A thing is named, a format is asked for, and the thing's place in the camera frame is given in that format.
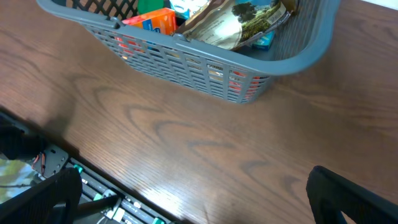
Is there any Kleenex tissue multipack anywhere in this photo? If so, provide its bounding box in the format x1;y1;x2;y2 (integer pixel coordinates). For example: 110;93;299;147
169;0;276;51

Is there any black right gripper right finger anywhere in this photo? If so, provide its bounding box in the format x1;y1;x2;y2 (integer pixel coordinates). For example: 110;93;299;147
306;166;397;224

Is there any Nescafe Gold coffee pouch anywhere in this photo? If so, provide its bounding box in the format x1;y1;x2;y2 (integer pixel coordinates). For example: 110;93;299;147
176;0;299;50

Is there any San Remo spaghetti packet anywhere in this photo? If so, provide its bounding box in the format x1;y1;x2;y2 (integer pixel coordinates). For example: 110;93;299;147
113;35;269;103

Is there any orange Redoxon box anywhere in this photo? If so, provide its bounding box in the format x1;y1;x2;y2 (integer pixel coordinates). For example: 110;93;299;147
122;8;177;35

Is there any green lid glass jar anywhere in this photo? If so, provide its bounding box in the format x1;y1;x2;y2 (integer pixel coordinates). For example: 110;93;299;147
137;0;164;14

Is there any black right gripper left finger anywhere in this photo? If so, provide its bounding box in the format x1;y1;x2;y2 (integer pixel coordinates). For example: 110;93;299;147
1;168;82;224

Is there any dark grey plastic basket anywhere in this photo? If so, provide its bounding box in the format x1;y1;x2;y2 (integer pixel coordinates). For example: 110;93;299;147
38;0;340;103

